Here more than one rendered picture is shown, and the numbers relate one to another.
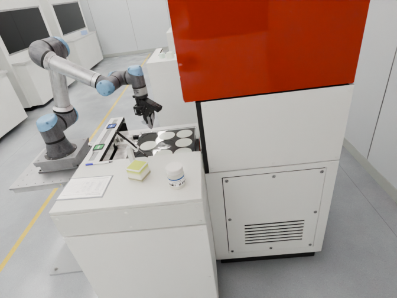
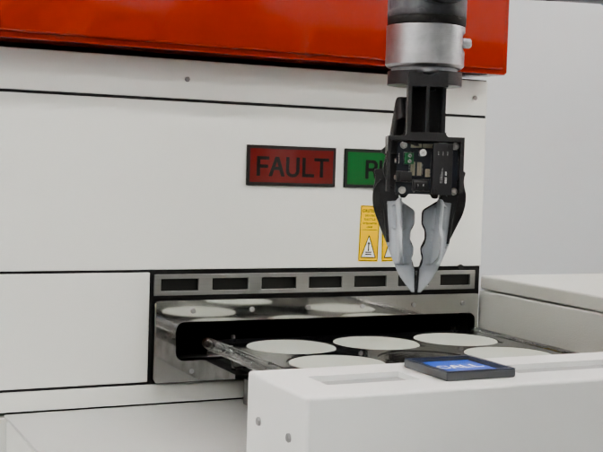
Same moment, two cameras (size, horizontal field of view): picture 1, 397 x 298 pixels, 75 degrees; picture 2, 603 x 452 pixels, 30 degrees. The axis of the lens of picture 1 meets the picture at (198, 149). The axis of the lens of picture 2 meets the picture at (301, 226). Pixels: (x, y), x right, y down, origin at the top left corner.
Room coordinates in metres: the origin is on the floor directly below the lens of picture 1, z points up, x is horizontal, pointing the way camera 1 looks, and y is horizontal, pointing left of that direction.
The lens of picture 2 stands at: (2.03, 1.16, 1.10)
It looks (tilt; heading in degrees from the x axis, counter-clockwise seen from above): 3 degrees down; 241
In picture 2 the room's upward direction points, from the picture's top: 2 degrees clockwise
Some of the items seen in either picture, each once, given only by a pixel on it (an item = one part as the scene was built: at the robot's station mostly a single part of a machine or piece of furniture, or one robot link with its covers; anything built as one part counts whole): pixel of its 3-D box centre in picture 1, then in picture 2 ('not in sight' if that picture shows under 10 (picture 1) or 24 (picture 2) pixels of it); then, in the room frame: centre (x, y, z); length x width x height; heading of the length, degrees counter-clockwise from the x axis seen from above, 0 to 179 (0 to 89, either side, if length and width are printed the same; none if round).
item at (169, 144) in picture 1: (165, 144); (425, 360); (1.33, 0.19, 0.90); 0.34 x 0.34 x 0.01; 86
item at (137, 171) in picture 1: (138, 171); not in sight; (0.95, 0.28, 1.00); 0.07 x 0.07 x 0.07; 63
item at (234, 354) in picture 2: (168, 130); (271, 370); (1.51, 0.18, 0.90); 0.37 x 0.01 x 0.01; 86
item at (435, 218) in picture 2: (145, 122); (434, 247); (1.39, 0.28, 1.03); 0.06 x 0.03 x 0.09; 59
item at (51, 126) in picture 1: (50, 127); not in sight; (1.44, 0.85, 1.06); 0.13 x 0.12 x 0.14; 163
